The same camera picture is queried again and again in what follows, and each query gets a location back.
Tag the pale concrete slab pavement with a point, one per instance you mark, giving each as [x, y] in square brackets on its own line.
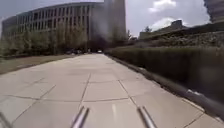
[96, 86]

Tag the robot's own part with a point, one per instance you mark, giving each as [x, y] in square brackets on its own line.
[80, 118]
[146, 117]

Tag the low flat building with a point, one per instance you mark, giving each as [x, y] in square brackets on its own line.
[166, 29]

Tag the large grey building with tower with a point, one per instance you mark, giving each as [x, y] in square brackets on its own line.
[66, 16]

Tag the long trimmed hedge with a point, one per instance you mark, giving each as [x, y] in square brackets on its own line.
[180, 66]

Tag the concrete kerb along hedge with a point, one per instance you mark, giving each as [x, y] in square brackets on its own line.
[180, 90]

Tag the row of trees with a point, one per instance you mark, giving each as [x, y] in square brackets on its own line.
[43, 41]

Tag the planted slope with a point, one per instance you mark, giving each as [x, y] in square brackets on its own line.
[186, 39]

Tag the grass strip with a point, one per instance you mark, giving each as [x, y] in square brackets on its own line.
[30, 62]

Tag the dark banded office buildings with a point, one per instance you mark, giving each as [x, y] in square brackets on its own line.
[216, 9]

